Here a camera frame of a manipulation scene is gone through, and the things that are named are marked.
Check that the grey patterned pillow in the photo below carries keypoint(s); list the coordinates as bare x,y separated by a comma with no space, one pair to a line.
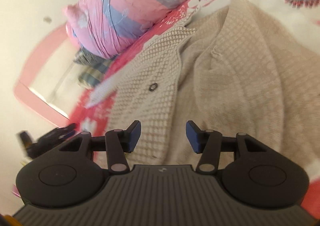
86,56

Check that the blue plaid pillow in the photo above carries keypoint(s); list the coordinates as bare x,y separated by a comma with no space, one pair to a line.
93,73

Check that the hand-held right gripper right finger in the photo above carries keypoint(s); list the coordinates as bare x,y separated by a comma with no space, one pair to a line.
193,136

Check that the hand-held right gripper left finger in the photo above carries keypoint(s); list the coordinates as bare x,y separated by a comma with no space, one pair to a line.
133,135

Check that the pink grey floral quilt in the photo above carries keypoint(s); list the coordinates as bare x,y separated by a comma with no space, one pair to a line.
130,9

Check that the pink headboard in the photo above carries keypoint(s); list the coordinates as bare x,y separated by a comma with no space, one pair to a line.
32,61

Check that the beige houndstooth knit cardigan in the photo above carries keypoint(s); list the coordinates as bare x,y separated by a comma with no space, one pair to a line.
225,78

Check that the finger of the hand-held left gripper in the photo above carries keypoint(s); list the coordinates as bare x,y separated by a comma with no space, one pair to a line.
62,131

